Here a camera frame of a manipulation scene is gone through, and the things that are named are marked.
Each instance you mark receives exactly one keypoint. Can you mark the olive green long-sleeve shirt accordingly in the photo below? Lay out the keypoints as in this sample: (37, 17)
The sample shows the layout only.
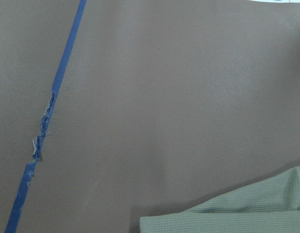
(269, 206)

